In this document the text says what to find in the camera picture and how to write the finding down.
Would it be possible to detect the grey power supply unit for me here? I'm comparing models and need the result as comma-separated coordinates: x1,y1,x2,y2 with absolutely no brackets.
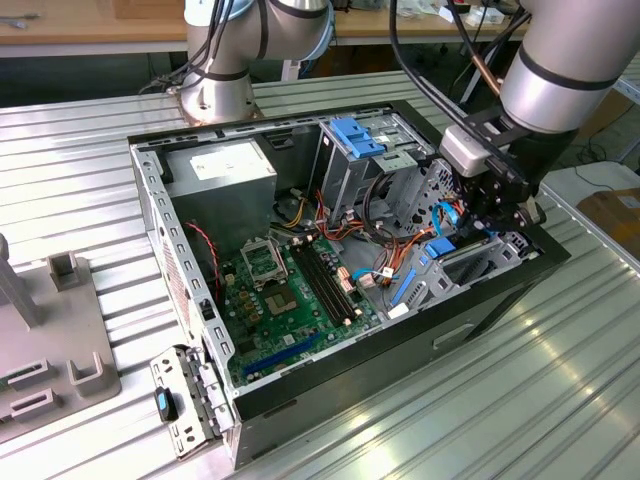
162,138,279,261

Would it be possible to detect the grey parts rack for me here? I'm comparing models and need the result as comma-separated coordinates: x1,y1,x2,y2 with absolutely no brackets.
0,232,123,441

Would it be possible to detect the red and black fan wire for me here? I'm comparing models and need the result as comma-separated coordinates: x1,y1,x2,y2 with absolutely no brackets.
183,222,222,307

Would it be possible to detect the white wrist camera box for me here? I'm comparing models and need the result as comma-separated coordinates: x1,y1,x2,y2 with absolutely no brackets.
438,125,496,179

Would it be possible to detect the black open PC case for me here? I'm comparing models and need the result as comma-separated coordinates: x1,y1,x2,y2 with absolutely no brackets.
126,98,572,471

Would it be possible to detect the blue expansion slot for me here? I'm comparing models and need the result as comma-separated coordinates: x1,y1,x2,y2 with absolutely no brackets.
243,333,322,376

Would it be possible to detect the black RAM slot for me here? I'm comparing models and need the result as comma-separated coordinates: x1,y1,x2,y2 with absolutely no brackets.
291,243,346,329
302,238,362,324

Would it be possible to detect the grey metal drive cage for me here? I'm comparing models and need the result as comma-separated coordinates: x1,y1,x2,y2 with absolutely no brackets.
309,110,436,221

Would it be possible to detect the black base cable bundle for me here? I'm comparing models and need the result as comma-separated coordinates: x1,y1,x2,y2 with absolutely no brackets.
137,0,246,97

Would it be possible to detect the hard disk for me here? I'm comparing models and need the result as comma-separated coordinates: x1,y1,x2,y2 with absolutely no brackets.
391,227,501,312

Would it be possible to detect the green motherboard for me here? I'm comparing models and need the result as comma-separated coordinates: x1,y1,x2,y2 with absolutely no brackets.
217,234,386,389

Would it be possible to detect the black wire loop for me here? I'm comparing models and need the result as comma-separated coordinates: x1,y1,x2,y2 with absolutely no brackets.
360,169,406,247

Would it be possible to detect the large brown cardboard box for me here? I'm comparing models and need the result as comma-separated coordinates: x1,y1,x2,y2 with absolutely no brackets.
577,89,632,140

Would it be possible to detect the black and blue latch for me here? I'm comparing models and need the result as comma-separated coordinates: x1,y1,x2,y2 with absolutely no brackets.
153,386,180,424

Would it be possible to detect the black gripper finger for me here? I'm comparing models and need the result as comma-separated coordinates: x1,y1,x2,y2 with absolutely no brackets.
458,197,490,240
487,199,547,234

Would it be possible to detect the wooden desk white frame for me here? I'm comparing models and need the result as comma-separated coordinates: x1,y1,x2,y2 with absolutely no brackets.
0,0,524,57

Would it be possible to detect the multicolour power wire bundle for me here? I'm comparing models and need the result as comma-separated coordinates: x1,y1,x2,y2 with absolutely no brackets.
272,187,369,254

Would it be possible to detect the small white box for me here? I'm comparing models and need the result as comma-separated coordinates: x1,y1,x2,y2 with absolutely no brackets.
465,7,504,27

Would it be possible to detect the grey metal disk bay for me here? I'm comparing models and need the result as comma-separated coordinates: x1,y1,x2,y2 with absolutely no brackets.
387,158,544,321

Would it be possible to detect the orange power wire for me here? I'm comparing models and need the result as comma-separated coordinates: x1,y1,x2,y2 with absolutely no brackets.
372,197,464,291

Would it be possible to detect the white side table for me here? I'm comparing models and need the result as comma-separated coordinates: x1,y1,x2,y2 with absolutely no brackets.
542,160,640,201

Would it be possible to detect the grey metal frame rack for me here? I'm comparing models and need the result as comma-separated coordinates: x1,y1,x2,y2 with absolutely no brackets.
612,74,640,161

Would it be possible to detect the silver hinged slot bracket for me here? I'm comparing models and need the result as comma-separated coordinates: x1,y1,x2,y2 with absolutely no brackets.
149,343,237,461

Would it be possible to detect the blue data wire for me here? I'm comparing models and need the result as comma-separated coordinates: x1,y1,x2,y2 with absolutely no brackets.
431,201,466,236

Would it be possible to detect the brown labelled cardboard box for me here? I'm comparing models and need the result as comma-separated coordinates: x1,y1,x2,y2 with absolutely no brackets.
576,188,640,261

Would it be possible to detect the thick black wrist cable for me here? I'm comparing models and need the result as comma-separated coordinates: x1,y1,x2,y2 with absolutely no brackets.
388,0,501,136

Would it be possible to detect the blue plastic drive latch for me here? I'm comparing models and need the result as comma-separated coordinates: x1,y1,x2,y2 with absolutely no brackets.
329,116,387,159

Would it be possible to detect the metal socket cover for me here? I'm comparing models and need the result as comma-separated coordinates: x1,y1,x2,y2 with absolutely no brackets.
239,238,290,290

